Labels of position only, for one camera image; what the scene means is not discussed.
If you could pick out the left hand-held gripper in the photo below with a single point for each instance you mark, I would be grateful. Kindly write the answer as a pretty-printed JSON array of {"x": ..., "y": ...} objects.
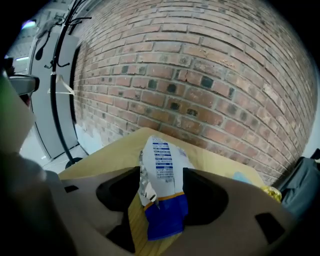
[{"x": 15, "y": 125}]

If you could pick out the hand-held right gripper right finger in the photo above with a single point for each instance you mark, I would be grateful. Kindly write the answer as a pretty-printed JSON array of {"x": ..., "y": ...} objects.
[{"x": 237, "y": 212}]

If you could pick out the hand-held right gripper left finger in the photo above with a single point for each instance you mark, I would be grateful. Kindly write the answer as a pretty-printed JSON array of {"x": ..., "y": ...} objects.
[{"x": 87, "y": 200}]

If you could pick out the yellow wrapper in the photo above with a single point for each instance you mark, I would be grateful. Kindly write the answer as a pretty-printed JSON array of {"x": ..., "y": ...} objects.
[{"x": 271, "y": 192}]

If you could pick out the white and blue wrapper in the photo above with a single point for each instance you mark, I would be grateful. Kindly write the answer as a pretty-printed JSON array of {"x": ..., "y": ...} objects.
[{"x": 162, "y": 162}]

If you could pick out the light wooden board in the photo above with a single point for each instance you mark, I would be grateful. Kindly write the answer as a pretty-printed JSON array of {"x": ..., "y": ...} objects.
[{"x": 112, "y": 155}]

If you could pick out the grey cabinet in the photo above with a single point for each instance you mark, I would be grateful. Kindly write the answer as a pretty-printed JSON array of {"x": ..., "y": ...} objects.
[{"x": 45, "y": 120}]

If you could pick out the wooden clothes hanger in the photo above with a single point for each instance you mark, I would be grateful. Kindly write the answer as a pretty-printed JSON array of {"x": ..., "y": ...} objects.
[{"x": 67, "y": 88}]

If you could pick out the black coat rack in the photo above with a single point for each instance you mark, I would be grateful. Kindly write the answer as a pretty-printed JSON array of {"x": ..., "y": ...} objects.
[{"x": 56, "y": 120}]

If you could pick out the grey cap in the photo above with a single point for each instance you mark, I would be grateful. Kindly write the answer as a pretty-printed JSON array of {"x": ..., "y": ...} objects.
[{"x": 47, "y": 26}]

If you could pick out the grey garment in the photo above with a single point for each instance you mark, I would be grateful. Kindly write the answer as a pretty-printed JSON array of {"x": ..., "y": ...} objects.
[{"x": 300, "y": 185}]

